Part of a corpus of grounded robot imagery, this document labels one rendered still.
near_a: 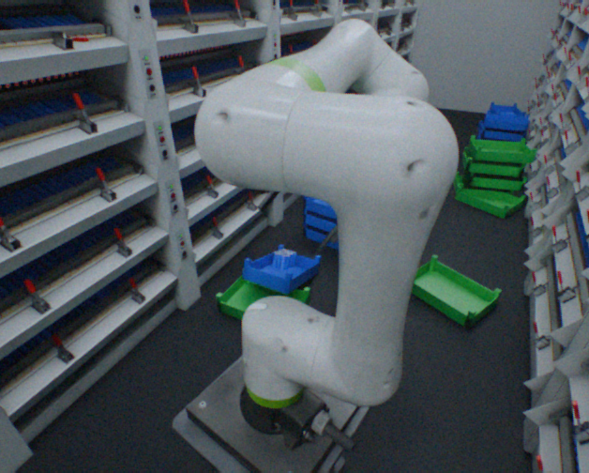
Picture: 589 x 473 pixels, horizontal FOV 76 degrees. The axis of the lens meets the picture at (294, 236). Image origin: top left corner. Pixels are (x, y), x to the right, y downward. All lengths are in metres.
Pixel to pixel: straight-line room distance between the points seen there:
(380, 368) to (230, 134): 0.40
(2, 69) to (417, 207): 0.84
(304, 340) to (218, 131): 0.39
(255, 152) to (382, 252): 0.17
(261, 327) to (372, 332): 0.22
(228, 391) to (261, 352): 0.23
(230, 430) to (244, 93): 0.64
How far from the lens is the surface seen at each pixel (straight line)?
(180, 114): 1.31
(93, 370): 1.40
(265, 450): 0.82
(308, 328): 0.66
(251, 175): 0.41
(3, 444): 1.28
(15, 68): 1.00
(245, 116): 0.40
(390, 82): 0.79
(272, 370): 0.70
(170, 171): 1.29
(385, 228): 0.39
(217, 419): 0.86
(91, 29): 1.15
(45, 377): 1.26
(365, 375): 0.62
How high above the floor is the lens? 1.04
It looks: 33 degrees down
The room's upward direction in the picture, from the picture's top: straight up
